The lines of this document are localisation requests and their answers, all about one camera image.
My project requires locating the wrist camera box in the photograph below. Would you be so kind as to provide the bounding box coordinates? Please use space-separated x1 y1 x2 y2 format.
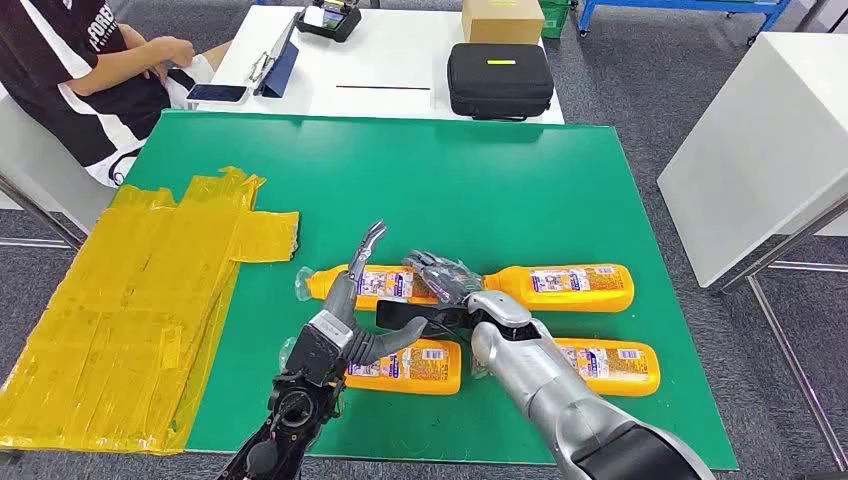
376 299 478 342
284 309 356 389

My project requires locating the person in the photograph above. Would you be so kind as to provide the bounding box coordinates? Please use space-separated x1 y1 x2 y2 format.
0 0 233 190

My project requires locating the white desk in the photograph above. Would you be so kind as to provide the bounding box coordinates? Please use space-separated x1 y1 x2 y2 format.
197 5 566 126

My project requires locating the black smartphone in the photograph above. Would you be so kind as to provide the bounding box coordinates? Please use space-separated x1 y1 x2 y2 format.
186 83 249 105

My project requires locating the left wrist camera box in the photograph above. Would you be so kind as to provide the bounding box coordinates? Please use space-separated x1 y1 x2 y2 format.
284 309 356 389

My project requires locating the blue metal rack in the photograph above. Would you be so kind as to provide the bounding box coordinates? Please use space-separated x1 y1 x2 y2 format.
577 0 793 46

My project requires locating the tablet in blue folio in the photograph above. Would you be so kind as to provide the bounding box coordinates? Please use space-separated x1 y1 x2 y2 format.
251 14 301 99

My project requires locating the black handheld controller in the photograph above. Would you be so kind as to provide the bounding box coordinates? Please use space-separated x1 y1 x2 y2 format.
294 0 363 44

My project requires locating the black carrying case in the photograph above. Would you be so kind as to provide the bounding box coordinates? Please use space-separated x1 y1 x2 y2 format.
447 42 556 123

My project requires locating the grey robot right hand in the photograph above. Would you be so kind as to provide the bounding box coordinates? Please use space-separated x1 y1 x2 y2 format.
402 250 486 309

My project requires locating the orange detergent bottle clear cap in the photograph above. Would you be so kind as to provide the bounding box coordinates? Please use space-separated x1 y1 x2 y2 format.
279 336 463 397
296 263 440 313
482 263 635 314
471 337 662 399

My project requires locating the yellow plastic sheet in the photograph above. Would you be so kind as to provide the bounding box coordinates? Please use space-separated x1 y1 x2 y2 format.
0 166 301 457

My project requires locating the brown cardboard box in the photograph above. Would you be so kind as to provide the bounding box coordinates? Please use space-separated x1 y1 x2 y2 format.
461 0 546 46

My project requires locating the green table mat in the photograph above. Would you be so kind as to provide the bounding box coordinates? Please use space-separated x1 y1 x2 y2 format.
122 109 740 472

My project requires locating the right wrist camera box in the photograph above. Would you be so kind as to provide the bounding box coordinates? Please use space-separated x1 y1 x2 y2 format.
376 299 478 342

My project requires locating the person's right hand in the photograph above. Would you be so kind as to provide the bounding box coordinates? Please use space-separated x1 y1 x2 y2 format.
150 36 197 69

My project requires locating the green plastic crate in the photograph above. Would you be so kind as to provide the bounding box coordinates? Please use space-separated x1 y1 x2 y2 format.
537 0 575 40

